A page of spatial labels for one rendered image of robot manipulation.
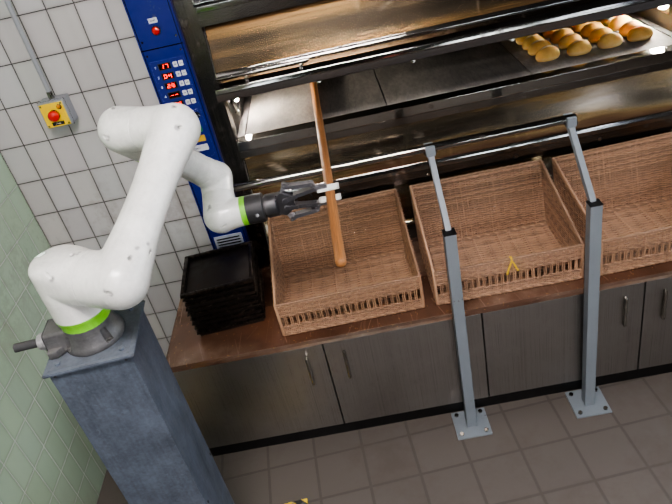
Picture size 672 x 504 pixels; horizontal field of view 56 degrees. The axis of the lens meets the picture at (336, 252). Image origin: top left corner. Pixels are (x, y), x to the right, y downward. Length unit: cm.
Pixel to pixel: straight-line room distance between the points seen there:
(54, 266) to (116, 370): 29
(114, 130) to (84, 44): 89
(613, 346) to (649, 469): 46
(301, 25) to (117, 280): 132
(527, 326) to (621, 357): 45
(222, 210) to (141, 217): 53
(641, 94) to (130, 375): 216
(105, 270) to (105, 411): 43
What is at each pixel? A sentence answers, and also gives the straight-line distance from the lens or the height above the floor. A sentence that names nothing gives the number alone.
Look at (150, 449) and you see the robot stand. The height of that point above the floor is 87.
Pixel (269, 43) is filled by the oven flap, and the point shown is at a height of 153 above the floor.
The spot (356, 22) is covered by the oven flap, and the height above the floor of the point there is 153.
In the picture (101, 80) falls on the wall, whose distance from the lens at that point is 255.
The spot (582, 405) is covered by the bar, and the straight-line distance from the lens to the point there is 281.
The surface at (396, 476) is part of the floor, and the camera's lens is 262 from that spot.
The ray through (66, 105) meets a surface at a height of 148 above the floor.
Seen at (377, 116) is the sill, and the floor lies 117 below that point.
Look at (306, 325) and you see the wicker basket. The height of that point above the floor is 61.
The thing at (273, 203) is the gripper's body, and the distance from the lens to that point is 194.
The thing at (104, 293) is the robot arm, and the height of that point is 140.
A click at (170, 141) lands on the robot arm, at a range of 155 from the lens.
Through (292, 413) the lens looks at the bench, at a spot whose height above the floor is 21.
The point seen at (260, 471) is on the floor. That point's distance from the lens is 278.
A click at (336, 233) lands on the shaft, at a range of 172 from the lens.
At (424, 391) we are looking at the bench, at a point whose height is 20.
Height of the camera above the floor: 210
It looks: 33 degrees down
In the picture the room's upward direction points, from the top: 13 degrees counter-clockwise
